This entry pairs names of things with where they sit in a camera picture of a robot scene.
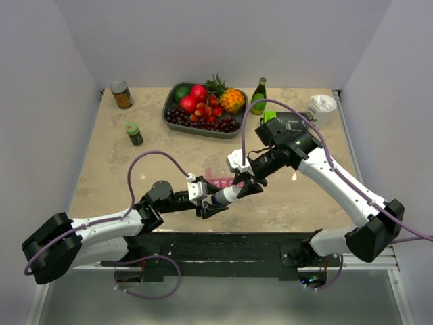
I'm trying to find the tin can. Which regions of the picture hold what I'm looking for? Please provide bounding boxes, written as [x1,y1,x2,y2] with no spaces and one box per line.
[110,80,133,109]

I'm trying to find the green lime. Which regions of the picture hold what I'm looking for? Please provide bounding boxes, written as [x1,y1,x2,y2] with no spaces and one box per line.
[173,87,190,103]

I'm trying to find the pink weekly pill organizer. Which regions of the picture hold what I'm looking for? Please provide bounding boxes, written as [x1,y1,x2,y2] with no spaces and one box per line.
[204,167,235,188]

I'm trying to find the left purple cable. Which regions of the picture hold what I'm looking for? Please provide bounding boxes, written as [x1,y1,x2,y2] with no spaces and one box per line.
[22,150,196,276]

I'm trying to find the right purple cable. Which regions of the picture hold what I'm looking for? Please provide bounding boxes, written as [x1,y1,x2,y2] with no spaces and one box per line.
[240,98,433,245]

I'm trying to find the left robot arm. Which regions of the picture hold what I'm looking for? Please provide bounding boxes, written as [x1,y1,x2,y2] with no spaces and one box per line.
[22,177,240,284]

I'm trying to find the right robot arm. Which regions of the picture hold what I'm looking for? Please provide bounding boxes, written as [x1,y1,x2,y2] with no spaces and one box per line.
[227,119,405,266]

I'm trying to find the pineapple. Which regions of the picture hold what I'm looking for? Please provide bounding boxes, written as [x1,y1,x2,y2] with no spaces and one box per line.
[206,74,246,114]

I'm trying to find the grey fruit tray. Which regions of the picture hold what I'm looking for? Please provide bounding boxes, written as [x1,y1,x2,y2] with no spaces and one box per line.
[162,82,248,139]

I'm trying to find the green glass bottle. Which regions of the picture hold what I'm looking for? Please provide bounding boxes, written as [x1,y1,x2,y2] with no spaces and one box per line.
[250,77,267,115]

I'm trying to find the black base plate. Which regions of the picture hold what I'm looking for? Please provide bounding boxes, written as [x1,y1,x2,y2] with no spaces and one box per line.
[99,232,342,284]

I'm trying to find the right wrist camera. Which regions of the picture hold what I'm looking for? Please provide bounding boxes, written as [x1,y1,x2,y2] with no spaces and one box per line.
[226,149,254,175]

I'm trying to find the white-capped pill bottle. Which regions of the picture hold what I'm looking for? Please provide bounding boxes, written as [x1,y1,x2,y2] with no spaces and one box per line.
[211,185,241,206]

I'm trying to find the red pomegranate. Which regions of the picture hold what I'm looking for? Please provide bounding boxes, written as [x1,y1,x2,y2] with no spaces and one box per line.
[189,85,208,102]

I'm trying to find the black and green box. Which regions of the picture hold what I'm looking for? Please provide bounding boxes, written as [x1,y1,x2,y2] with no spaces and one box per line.
[259,111,309,134]

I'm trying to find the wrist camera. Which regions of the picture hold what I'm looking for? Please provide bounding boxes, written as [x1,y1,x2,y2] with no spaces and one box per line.
[226,149,254,175]
[186,173,208,206]

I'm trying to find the green-lidded spice jar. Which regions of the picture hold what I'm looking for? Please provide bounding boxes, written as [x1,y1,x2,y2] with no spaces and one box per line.
[124,122,143,146]

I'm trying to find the red apple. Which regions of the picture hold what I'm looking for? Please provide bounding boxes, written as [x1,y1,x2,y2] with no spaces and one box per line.
[179,95,198,114]

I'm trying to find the lower purple cable loop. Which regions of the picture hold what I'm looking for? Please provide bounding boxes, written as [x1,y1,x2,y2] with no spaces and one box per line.
[114,253,182,299]

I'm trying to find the dark grapes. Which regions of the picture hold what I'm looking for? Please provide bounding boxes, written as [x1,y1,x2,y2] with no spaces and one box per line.
[164,106,240,133]

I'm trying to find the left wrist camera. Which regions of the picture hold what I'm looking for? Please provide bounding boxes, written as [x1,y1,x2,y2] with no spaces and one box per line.
[186,173,208,206]

